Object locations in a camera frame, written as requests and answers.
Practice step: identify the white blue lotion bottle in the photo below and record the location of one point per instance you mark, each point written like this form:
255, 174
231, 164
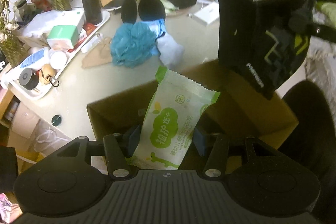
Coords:
34, 61

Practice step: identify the green wipes packet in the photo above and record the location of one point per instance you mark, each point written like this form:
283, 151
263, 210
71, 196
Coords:
178, 102

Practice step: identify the grey round speaker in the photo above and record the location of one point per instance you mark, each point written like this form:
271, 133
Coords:
29, 79

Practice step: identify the white serving tray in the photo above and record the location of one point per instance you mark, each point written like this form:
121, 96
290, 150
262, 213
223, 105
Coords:
83, 45

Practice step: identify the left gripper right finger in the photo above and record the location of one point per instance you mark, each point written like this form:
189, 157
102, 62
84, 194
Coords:
213, 148

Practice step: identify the bamboo plant glass vase left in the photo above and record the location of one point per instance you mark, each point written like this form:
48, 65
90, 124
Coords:
11, 46

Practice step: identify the white power bank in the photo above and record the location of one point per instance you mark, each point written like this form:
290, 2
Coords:
208, 14

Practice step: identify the black neon green gloves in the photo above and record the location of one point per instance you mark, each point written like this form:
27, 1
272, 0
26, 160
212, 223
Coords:
256, 41

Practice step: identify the teal mesh bath loofah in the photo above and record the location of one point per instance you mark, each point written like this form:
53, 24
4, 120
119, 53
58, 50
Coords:
132, 44

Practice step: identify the brown cardboard box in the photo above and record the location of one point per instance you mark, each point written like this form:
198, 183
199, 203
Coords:
239, 111

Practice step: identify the brown drawstring pouch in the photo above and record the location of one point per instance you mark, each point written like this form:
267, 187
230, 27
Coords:
100, 54

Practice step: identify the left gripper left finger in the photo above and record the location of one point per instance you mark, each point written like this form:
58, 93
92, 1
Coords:
119, 148

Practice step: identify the blue white knit glove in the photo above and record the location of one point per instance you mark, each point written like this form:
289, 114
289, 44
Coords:
170, 52

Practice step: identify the green white carton box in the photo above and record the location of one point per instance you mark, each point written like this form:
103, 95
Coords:
65, 37

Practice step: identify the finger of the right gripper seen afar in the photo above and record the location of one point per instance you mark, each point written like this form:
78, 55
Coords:
301, 22

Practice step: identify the white round jar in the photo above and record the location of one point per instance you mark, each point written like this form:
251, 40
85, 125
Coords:
58, 60

